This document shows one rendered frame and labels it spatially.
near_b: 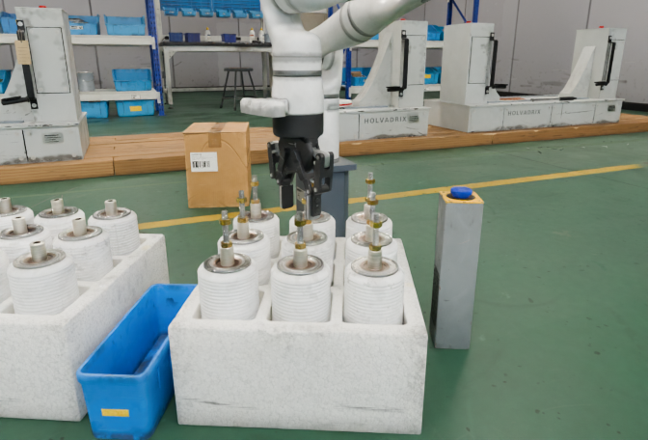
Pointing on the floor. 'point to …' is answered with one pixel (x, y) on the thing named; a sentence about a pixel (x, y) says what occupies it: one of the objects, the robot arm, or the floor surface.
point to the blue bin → (134, 368)
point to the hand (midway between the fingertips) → (299, 205)
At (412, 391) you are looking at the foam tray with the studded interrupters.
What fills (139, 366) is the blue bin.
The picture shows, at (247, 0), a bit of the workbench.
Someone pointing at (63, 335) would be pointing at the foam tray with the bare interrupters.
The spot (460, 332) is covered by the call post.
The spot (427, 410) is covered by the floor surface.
